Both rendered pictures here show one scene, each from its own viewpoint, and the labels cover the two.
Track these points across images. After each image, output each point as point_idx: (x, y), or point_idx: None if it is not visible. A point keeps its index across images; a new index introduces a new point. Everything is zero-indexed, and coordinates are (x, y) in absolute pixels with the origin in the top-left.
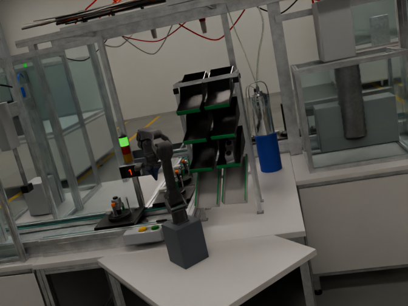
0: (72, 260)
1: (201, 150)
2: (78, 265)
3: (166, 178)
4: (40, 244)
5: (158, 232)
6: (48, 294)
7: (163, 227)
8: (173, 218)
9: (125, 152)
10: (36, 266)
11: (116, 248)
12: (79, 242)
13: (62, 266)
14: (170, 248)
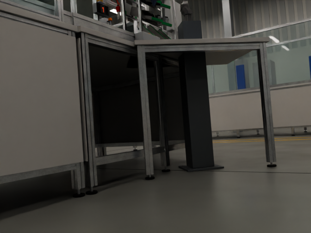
0: (113, 36)
1: None
2: (114, 44)
3: None
4: (75, 15)
5: (159, 38)
6: (87, 64)
7: (185, 22)
8: (189, 18)
9: None
10: (84, 28)
11: None
12: (105, 29)
13: (105, 38)
14: (188, 36)
